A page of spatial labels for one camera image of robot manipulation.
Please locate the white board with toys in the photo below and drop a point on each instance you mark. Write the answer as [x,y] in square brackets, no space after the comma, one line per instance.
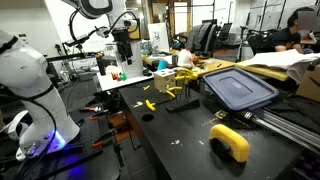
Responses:
[107,83]

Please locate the small lying yellow hex key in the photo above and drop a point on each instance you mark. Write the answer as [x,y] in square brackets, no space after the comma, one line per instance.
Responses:
[146,88]

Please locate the aluminium rail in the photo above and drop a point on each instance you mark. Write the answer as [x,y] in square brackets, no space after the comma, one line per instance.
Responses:
[294,132]

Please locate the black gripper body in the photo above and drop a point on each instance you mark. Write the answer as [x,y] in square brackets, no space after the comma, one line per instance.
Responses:
[121,37]

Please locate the yellow black tape dispenser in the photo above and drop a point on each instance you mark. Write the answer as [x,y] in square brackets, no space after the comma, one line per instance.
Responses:
[238,144]

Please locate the wooden cube with holes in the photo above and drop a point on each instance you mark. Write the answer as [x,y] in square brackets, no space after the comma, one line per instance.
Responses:
[164,79]

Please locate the white plastic bag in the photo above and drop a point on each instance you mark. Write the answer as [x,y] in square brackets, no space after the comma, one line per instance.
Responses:
[185,59]

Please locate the blue plastic bin lid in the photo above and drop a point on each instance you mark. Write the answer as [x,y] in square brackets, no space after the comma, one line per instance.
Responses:
[240,90]

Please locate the white paper sheets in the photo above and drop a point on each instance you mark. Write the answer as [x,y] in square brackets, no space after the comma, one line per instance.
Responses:
[294,63]

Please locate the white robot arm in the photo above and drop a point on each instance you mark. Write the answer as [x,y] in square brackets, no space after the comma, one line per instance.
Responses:
[23,71]

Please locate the orange black clamp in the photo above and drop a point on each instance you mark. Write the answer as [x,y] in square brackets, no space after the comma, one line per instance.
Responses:
[103,139]

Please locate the black hex key stand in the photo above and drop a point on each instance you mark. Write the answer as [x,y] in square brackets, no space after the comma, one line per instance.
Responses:
[182,105]

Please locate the person in black shirt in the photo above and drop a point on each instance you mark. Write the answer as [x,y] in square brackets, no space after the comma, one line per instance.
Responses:
[289,38]

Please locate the large lying yellow hex key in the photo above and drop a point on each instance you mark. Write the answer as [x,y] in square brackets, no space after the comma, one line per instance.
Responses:
[151,106]

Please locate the short yellow hex key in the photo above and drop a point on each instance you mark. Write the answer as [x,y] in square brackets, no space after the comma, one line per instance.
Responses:
[173,91]

